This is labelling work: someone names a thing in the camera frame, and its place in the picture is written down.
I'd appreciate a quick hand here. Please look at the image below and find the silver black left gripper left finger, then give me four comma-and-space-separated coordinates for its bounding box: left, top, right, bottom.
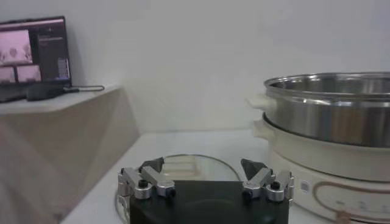
118, 156, 177, 200

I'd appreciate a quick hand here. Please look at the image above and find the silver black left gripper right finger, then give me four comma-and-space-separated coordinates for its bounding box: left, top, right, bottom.
240, 158, 295, 202

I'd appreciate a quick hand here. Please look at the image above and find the round glass pot lid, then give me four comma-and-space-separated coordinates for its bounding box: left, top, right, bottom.
115, 153, 241, 224

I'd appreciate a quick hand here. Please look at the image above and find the steel steamer pot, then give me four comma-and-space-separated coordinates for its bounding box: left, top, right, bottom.
252, 117, 390, 224

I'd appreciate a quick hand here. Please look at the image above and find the stainless steel steamer basket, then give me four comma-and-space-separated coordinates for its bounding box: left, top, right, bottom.
246, 72, 390, 149

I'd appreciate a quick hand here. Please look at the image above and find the white side table with mouse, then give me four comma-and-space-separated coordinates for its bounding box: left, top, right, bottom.
0, 85, 141, 224

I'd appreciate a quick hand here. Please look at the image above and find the black computer mouse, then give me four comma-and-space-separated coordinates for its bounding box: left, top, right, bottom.
26, 83, 66, 102

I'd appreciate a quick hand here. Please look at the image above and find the black laptop with dark screen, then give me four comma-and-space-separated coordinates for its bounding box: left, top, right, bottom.
0, 15, 73, 103

